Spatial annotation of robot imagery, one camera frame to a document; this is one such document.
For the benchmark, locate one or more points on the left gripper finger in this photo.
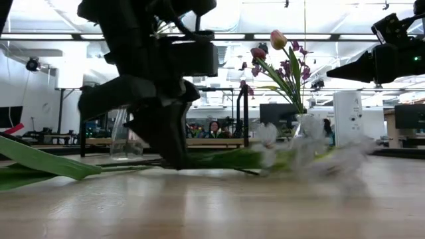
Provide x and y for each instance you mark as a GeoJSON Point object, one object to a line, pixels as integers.
{"type": "Point", "coordinates": [162, 136]}
{"type": "Point", "coordinates": [185, 116]}

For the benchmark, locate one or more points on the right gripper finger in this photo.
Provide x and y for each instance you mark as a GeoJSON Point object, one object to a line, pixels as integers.
{"type": "Point", "coordinates": [358, 69]}

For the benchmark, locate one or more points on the clear glass vase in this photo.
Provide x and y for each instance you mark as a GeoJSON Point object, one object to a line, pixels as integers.
{"type": "Point", "coordinates": [118, 142]}
{"type": "Point", "coordinates": [303, 121]}

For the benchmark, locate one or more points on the white artificial flower bunch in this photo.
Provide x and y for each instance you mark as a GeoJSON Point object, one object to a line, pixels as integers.
{"type": "Point", "coordinates": [225, 159]}

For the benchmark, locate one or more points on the purple artificial flower bunch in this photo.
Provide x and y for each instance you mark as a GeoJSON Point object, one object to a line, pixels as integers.
{"type": "Point", "coordinates": [285, 66]}

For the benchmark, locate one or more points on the pink artificial tulip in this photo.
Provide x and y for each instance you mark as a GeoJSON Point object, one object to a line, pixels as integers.
{"type": "Point", "coordinates": [278, 40]}

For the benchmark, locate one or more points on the dark red artificial tulip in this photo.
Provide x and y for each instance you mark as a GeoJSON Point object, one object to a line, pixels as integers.
{"type": "Point", "coordinates": [258, 53]}

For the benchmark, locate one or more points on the yellow orange artificial tulip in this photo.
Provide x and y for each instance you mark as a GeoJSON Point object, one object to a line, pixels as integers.
{"type": "Point", "coordinates": [50, 162]}

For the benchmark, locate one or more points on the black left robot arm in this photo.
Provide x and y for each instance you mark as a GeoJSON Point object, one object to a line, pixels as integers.
{"type": "Point", "coordinates": [126, 33]}

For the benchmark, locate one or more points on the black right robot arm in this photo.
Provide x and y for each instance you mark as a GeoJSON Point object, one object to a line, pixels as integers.
{"type": "Point", "coordinates": [416, 30]}

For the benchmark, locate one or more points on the person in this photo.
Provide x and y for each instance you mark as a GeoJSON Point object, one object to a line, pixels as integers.
{"type": "Point", "coordinates": [328, 127]}
{"type": "Point", "coordinates": [214, 127]}

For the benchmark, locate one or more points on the white upright panel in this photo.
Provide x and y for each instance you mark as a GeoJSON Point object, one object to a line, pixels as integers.
{"type": "Point", "coordinates": [347, 116]}

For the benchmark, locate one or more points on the black monitor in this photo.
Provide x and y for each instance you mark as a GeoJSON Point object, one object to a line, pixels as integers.
{"type": "Point", "coordinates": [410, 116]}
{"type": "Point", "coordinates": [10, 116]}
{"type": "Point", "coordinates": [275, 114]}

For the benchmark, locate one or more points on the black metal stand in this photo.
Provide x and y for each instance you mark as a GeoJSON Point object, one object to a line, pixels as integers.
{"type": "Point", "coordinates": [60, 109]}

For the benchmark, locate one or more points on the wooden desk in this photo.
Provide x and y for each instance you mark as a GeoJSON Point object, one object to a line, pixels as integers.
{"type": "Point", "coordinates": [391, 132]}

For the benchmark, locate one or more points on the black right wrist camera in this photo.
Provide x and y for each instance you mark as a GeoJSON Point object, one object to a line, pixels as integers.
{"type": "Point", "coordinates": [386, 28]}

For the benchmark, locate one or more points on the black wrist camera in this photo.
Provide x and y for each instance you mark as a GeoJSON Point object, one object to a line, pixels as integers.
{"type": "Point", "coordinates": [196, 59]}
{"type": "Point", "coordinates": [386, 28]}

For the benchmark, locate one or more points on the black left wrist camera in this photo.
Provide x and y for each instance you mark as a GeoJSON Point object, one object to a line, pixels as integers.
{"type": "Point", "coordinates": [196, 59]}

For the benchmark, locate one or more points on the black round camera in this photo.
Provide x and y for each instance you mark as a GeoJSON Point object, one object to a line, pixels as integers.
{"type": "Point", "coordinates": [33, 64]}

